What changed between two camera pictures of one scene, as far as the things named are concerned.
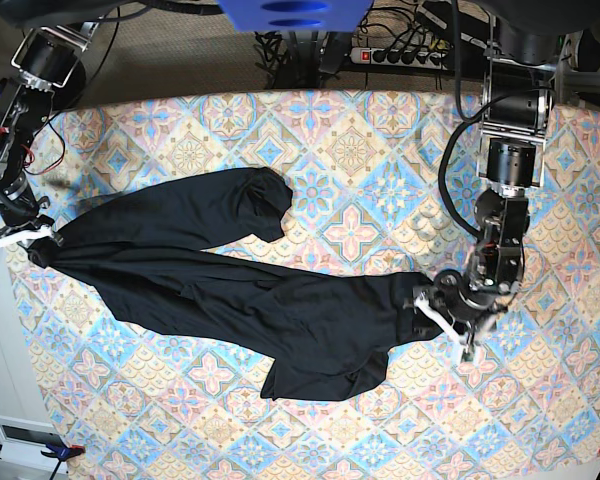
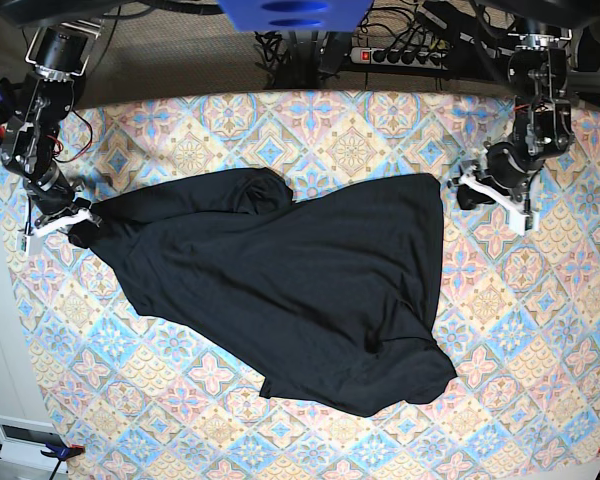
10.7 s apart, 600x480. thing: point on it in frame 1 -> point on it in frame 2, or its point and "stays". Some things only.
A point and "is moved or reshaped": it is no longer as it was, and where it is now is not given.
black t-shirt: (150, 252) is moved or reshaped
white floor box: (22, 442) stays
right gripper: (460, 308) -> (504, 179)
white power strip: (397, 57) stays
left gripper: (17, 218) -> (57, 210)
